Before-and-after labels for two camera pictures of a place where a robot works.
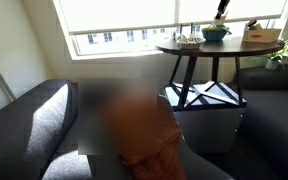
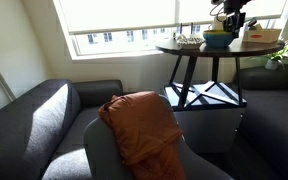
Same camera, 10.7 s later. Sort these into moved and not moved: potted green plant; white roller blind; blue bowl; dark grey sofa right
Moved: blue bowl
Not moved: white roller blind; potted green plant; dark grey sofa right
